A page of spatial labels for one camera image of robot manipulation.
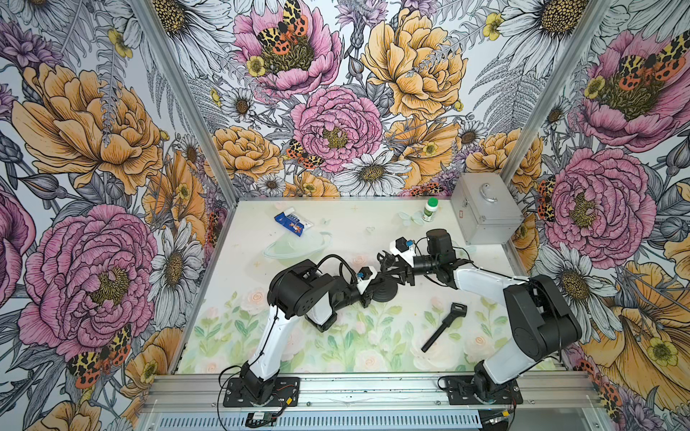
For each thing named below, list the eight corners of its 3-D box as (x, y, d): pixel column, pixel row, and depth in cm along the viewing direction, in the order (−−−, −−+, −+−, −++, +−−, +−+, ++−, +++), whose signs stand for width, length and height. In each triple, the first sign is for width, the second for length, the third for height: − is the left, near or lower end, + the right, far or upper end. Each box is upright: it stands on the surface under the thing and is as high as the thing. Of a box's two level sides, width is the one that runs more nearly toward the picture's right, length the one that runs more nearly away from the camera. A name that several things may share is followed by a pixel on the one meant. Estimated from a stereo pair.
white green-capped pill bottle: (420, 221, 118) (425, 204, 110) (425, 212, 121) (430, 195, 113) (430, 225, 117) (435, 208, 109) (434, 215, 120) (440, 198, 112)
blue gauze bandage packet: (274, 222, 115) (272, 217, 113) (291, 210, 120) (289, 205, 117) (296, 240, 109) (295, 235, 107) (313, 226, 114) (312, 221, 112)
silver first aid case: (463, 247, 109) (478, 219, 96) (447, 196, 128) (457, 166, 115) (507, 247, 109) (528, 219, 96) (484, 196, 128) (499, 167, 115)
